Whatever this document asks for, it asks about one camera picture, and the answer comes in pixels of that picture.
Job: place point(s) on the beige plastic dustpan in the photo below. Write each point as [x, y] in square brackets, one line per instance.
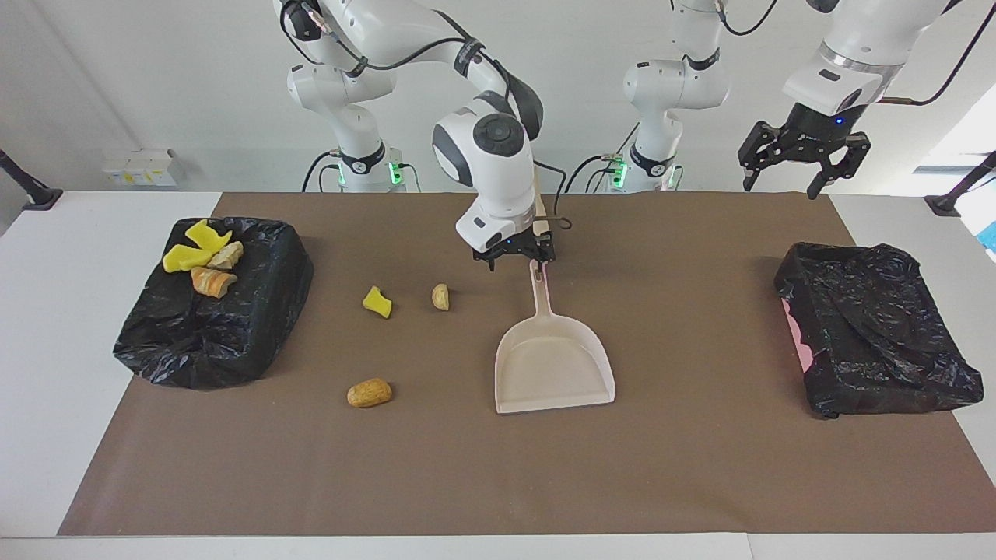
[552, 373]

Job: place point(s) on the pale beige bread chunk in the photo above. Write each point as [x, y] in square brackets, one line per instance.
[226, 255]

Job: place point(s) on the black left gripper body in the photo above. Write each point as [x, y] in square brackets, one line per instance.
[817, 128]

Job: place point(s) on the right black bag bin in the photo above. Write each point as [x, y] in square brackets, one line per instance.
[871, 334]

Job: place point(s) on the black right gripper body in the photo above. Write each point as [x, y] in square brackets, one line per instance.
[521, 245]

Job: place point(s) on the beige hand brush black bristles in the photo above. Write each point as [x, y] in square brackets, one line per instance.
[541, 214]

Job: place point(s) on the brown oval bread roll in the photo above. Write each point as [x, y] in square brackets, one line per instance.
[369, 393]

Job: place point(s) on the small ridged shell pastry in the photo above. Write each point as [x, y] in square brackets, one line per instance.
[440, 297]

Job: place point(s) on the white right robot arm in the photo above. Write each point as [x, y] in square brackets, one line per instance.
[498, 194]

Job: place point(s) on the notched yellow foam chunk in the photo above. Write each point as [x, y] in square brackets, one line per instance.
[205, 233]

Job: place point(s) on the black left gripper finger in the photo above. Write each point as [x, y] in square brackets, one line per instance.
[762, 148]
[846, 159]

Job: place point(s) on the blue object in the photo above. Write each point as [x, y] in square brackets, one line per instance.
[990, 236]

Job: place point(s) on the pink plastic bin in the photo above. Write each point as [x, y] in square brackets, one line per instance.
[799, 338]

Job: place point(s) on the small yellow foam chunk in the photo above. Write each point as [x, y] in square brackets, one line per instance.
[377, 303]

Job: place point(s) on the black bag lined bin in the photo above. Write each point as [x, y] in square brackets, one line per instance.
[210, 334]

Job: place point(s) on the brown table mat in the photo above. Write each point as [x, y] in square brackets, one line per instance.
[467, 498]

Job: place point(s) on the white wall box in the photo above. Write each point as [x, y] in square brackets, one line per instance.
[140, 167]

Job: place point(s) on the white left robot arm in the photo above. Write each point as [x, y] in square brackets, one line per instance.
[677, 78]

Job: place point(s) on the black camera stand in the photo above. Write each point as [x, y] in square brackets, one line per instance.
[945, 204]
[39, 196]

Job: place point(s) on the orange striped croissant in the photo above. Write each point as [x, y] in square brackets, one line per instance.
[210, 281]

